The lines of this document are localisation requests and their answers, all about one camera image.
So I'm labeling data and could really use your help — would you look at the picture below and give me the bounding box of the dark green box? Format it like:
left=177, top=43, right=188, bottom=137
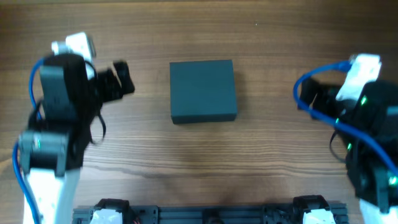
left=170, top=60, right=238, bottom=124

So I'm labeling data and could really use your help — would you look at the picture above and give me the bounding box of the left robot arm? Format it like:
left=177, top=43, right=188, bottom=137
left=12, top=53, right=135, bottom=223

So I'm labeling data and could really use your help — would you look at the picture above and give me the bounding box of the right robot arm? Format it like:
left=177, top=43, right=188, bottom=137
left=293, top=77, right=397, bottom=223

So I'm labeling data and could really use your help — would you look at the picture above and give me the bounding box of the right blue cable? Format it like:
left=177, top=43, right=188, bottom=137
left=292, top=60, right=398, bottom=178

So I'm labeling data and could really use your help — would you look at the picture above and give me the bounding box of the blue cable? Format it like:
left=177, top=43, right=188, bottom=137
left=292, top=60, right=398, bottom=178
left=11, top=55, right=47, bottom=224

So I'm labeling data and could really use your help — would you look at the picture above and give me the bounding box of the left blue cable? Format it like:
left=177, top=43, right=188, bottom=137
left=11, top=55, right=47, bottom=224

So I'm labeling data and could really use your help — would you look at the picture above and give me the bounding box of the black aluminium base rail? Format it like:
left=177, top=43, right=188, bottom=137
left=72, top=195, right=349, bottom=224

